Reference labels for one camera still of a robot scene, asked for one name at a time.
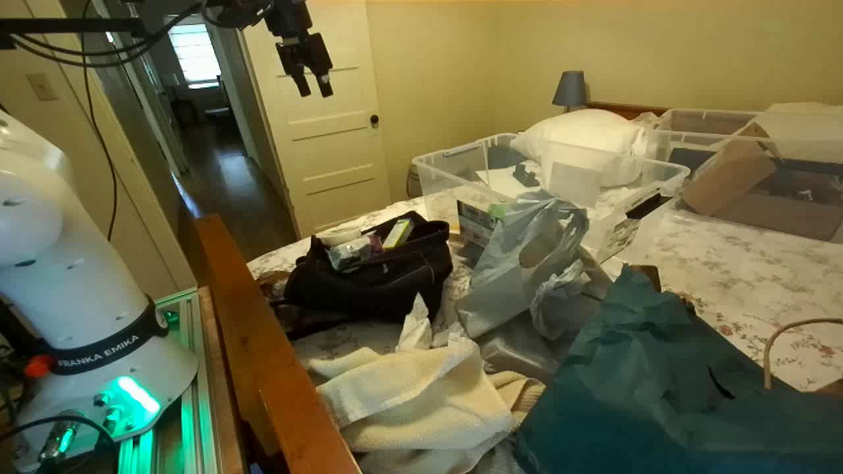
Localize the wooden headboard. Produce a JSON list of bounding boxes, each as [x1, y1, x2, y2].
[[584, 99, 670, 124]]

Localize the black fabric bag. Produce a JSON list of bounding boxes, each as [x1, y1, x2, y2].
[[283, 208, 457, 327]]

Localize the grey folded cloth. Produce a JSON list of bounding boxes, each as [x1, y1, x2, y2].
[[476, 315, 574, 383]]

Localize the clear bin holding cardboard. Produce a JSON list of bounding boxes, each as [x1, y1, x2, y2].
[[654, 104, 843, 178]]

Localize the white paper sheet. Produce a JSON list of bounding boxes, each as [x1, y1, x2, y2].
[[476, 160, 565, 200]]

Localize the bright distant window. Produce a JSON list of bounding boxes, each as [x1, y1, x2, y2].
[[166, 20, 224, 90]]

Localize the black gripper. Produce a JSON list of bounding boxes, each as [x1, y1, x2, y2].
[[264, 0, 338, 99]]

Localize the small crumpled grey plastic bag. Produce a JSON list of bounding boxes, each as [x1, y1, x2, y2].
[[529, 260, 612, 348]]

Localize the black camera mount rod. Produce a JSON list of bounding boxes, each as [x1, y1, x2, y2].
[[0, 16, 150, 44]]

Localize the dark printed box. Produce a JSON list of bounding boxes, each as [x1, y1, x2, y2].
[[453, 194, 512, 266]]

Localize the black flat remote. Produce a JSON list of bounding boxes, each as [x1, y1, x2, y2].
[[625, 191, 674, 222]]

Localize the floral bedspread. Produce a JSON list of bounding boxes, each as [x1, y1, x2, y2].
[[247, 186, 843, 393]]

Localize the pale green tube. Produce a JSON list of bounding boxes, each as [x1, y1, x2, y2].
[[379, 215, 416, 249]]

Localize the large grey plastic bag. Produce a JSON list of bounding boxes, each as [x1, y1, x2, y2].
[[457, 189, 594, 339]]

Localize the multicolour wrapper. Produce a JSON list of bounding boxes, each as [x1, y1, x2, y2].
[[328, 231, 376, 270]]

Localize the wooden bed footboard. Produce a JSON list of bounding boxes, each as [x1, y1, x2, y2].
[[179, 204, 363, 474]]

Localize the green lit metal base frame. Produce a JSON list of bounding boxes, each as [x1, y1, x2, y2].
[[117, 287, 221, 474]]

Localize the cream towel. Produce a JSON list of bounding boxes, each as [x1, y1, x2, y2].
[[306, 336, 548, 474]]

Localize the brown cord loop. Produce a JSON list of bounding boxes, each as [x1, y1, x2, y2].
[[761, 315, 843, 393]]

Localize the teal cloth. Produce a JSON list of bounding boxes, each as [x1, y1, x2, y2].
[[512, 264, 843, 474]]

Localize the white plastic sheet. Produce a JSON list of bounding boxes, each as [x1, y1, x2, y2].
[[761, 99, 843, 166]]

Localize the white pillow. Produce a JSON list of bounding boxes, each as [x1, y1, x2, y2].
[[512, 104, 661, 191]]

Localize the brown cardboard box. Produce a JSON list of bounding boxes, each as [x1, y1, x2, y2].
[[681, 137, 843, 244]]

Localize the black base cable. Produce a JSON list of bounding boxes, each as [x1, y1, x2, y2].
[[0, 412, 117, 444]]

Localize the empty clear plastic bin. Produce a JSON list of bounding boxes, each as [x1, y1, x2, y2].
[[409, 129, 694, 222]]

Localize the grey lamp shade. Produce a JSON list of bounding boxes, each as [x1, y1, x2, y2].
[[550, 67, 591, 114]]

